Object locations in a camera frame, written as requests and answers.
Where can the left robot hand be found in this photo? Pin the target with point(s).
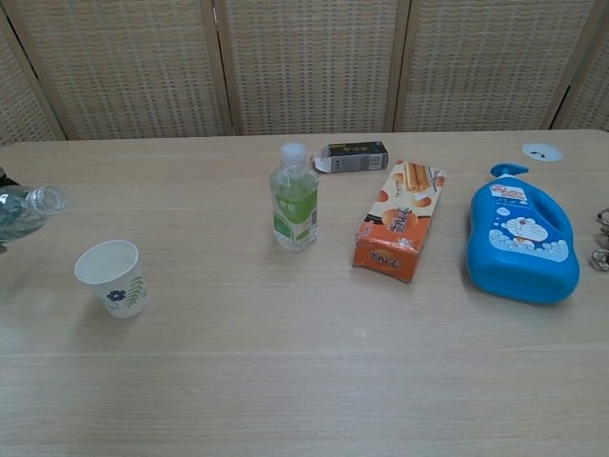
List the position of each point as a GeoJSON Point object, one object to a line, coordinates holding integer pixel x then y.
{"type": "Point", "coordinates": [1, 177]}

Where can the transparent plastic bottle green label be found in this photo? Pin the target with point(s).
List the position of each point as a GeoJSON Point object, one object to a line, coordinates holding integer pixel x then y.
{"type": "Point", "coordinates": [26, 212]}

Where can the white paper cup floral print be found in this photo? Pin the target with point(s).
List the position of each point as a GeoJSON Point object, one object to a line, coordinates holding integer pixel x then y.
{"type": "Point", "coordinates": [116, 290]}

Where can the small bottle light green label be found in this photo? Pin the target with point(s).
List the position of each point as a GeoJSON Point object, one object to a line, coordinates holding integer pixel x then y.
{"type": "Point", "coordinates": [294, 209]}

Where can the blue pump detergent bottle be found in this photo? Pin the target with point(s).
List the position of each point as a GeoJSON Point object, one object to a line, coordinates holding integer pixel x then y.
{"type": "Point", "coordinates": [518, 247]}

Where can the woven rattan folding screen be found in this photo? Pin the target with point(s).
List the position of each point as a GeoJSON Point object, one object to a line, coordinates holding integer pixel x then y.
{"type": "Point", "coordinates": [304, 66]}

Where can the small black carton box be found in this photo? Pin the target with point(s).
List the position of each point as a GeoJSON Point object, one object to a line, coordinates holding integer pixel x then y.
{"type": "Point", "coordinates": [354, 157]}

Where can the orange biscuit box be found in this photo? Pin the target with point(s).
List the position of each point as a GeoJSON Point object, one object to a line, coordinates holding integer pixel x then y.
{"type": "Point", "coordinates": [399, 224]}

